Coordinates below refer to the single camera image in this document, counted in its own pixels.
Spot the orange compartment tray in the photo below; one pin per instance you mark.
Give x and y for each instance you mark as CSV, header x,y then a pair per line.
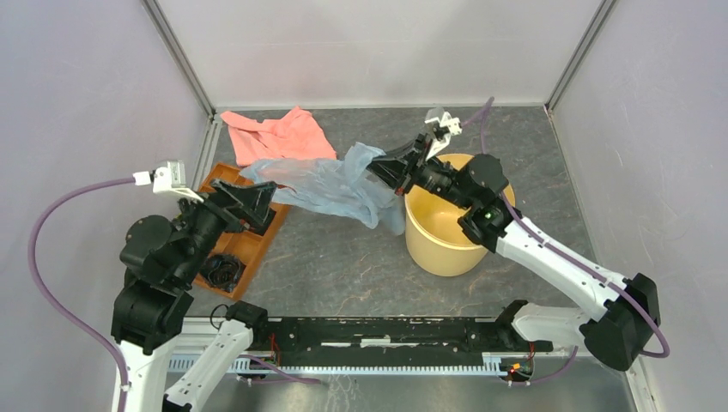
x,y
250,248

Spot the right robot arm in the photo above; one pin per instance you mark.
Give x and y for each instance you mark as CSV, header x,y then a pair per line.
x,y
616,318

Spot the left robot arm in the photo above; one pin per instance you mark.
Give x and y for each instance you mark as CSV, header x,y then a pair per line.
x,y
162,258

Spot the blue plastic trash bag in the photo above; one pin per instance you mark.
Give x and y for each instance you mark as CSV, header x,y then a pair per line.
x,y
343,188

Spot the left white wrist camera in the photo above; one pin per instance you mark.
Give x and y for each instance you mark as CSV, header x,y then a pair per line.
x,y
169,179

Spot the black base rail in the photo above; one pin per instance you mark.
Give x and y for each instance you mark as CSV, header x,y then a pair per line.
x,y
398,346

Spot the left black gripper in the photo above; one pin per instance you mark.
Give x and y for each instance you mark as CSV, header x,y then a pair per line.
x,y
250,200

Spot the black bag roll lower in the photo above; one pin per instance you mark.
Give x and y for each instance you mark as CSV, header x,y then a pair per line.
x,y
222,271

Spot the yellow trash bin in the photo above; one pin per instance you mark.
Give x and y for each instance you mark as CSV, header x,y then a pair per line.
x,y
450,235

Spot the pink cloth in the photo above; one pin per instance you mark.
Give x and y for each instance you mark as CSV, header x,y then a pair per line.
x,y
296,135

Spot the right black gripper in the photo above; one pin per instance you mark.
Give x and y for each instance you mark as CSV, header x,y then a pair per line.
x,y
392,169

